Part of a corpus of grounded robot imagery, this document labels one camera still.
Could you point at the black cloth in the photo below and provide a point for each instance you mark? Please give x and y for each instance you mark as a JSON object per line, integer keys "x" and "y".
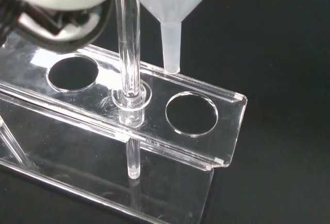
{"x": 283, "y": 53}

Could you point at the clear acrylic funnel stand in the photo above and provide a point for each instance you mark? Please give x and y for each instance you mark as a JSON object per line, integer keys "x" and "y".
{"x": 154, "y": 100}

